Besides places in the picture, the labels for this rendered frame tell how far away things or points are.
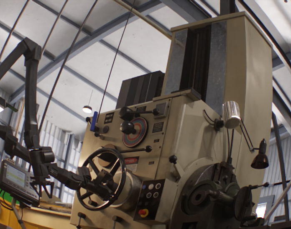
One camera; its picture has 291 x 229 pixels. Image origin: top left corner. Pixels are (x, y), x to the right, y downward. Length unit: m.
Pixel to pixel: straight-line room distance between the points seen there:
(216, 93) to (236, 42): 0.49
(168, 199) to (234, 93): 1.24
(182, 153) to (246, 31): 1.40
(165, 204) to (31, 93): 0.85
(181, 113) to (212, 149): 0.32
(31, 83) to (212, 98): 1.78
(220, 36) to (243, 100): 0.70
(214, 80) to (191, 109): 0.88
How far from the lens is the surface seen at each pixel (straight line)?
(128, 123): 2.55
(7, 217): 4.80
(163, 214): 2.16
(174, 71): 3.71
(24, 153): 2.01
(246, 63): 3.26
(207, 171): 2.42
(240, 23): 3.55
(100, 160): 2.71
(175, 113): 2.48
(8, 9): 13.22
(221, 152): 2.74
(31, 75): 1.84
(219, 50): 3.51
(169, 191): 2.19
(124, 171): 2.19
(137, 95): 3.89
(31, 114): 1.81
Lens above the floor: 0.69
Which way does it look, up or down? 24 degrees up
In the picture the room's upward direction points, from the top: 13 degrees clockwise
